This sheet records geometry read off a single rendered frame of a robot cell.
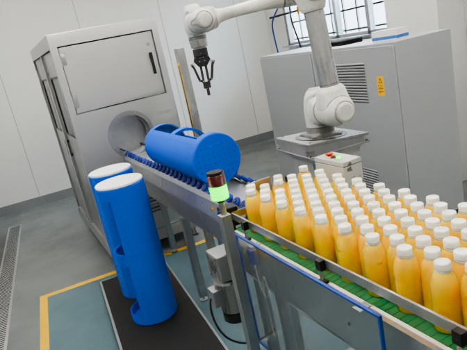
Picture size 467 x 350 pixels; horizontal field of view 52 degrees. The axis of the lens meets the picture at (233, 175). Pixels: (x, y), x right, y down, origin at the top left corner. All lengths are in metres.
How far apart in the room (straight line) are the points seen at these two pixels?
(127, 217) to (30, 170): 4.52
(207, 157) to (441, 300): 1.58
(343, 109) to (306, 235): 0.94
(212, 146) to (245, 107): 5.22
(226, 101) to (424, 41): 4.42
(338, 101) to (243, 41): 5.37
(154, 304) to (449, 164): 2.40
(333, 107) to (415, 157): 1.42
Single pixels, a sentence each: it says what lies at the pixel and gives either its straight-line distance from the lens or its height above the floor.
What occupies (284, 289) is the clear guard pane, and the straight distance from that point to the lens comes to 1.70.
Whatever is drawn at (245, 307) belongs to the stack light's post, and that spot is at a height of 0.73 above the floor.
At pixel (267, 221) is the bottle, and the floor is 0.99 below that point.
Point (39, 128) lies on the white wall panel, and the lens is 7.14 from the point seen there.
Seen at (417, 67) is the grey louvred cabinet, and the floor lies 1.23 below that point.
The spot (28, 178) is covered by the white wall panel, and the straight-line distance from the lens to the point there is 7.24.
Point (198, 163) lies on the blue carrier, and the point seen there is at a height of 1.10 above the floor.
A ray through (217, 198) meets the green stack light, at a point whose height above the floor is 1.17.
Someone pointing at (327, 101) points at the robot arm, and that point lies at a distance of 2.48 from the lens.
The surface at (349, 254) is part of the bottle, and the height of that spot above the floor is 1.00.
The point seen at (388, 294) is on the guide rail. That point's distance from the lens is 1.35.
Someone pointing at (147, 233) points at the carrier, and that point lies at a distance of 2.85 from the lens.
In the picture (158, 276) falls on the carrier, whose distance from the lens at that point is 2.95.
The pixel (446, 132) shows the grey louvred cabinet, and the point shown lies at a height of 0.71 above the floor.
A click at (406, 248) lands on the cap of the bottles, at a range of 1.32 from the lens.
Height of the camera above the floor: 1.67
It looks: 15 degrees down
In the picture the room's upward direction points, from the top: 12 degrees counter-clockwise
